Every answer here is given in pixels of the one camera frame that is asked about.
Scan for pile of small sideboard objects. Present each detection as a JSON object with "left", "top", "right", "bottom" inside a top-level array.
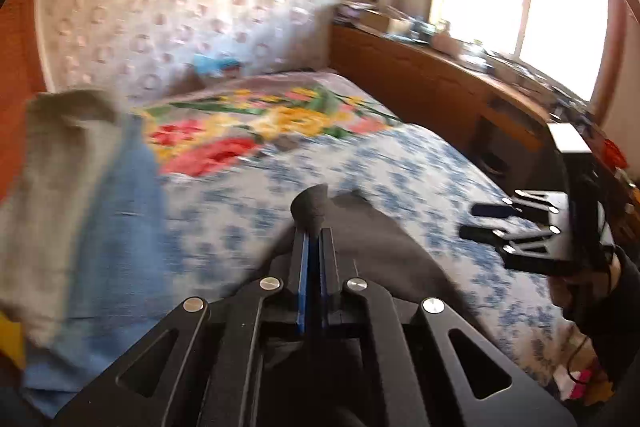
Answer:
[{"left": 334, "top": 1, "right": 603, "bottom": 112}]

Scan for cardboard box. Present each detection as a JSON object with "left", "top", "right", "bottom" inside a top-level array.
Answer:
[{"left": 359, "top": 8, "right": 412, "bottom": 34}]

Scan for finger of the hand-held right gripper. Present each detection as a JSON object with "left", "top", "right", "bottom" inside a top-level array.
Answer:
[
  {"left": 458, "top": 224, "right": 569, "bottom": 272},
  {"left": 472, "top": 189, "right": 570, "bottom": 229}
]

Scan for blue floral bedsheet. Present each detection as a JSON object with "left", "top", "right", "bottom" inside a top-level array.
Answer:
[{"left": 160, "top": 122, "right": 578, "bottom": 390}]

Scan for blue jeans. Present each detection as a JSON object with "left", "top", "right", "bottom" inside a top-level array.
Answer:
[{"left": 24, "top": 116, "right": 170, "bottom": 415}]

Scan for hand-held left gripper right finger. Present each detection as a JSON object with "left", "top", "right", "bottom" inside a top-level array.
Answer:
[{"left": 319, "top": 228, "right": 577, "bottom": 427}]

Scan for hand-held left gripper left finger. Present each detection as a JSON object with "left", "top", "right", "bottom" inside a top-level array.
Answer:
[{"left": 54, "top": 227, "right": 312, "bottom": 427}]

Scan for wooden slatted wardrobe door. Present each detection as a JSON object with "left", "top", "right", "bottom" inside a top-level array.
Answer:
[{"left": 0, "top": 0, "right": 51, "bottom": 200}]

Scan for beige cloth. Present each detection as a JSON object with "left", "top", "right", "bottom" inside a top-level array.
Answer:
[{"left": 0, "top": 88, "right": 132, "bottom": 349}]

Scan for pink and white object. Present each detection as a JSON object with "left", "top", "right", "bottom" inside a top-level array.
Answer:
[{"left": 554, "top": 364, "right": 603, "bottom": 402}]

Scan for wooden sideboard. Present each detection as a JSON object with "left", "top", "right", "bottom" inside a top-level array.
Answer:
[{"left": 329, "top": 21, "right": 640, "bottom": 233}]

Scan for blue cloth item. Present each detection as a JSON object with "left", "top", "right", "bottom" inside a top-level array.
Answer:
[{"left": 191, "top": 53, "right": 242, "bottom": 76}]

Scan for black pants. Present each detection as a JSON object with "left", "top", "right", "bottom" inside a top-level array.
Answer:
[{"left": 227, "top": 186, "right": 463, "bottom": 373}]

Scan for red object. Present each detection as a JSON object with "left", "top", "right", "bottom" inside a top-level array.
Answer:
[{"left": 604, "top": 138, "right": 629, "bottom": 168}]

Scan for person's right forearm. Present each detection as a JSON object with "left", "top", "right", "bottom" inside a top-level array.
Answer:
[{"left": 572, "top": 244, "right": 640, "bottom": 390}]

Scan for person's right hand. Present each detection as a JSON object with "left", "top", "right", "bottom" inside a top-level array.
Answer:
[{"left": 549, "top": 276, "right": 581, "bottom": 324}]

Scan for colourful flower-print blanket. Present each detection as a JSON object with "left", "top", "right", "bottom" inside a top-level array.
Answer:
[{"left": 134, "top": 72, "right": 403, "bottom": 178}]

